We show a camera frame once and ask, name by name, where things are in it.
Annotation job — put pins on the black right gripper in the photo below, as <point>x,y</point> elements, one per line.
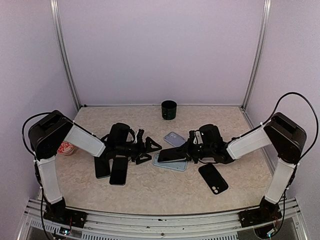
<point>186,147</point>

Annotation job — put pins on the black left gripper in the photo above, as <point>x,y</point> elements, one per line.
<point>143,151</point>

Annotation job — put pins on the black phone white back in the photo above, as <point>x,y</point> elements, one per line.
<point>165,156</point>

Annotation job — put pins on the light blue phone case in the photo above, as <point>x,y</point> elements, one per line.
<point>179,166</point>

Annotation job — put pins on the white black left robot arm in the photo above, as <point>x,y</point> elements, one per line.
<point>57,134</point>

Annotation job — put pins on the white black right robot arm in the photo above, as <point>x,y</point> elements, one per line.
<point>248,177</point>

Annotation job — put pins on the lavender phone case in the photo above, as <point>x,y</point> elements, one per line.
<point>174,139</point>

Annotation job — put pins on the black phone dark edge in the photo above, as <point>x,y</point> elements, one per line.
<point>119,169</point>

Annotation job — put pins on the black phone green edge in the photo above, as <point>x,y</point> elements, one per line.
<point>102,168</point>

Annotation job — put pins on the black phone case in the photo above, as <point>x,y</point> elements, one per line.
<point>213,178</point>

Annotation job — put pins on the dark green cup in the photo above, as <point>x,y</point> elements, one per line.
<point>168,110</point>

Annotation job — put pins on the red white patterned bowl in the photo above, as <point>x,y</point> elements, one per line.
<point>66,148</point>

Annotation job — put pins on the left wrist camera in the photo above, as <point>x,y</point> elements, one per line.
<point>139,136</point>

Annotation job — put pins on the front aluminium rail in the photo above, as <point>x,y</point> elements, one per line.
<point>103,225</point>

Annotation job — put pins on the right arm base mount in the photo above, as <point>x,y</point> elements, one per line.
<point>252,217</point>

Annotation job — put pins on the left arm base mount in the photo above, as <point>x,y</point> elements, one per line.
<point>66,216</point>

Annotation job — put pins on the right aluminium frame post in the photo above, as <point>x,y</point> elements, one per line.
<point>258,53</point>

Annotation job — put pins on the aluminium frame post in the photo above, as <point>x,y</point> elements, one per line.
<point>258,53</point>
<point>63,53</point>

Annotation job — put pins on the left aluminium frame post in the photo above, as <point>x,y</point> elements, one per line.
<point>63,53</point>

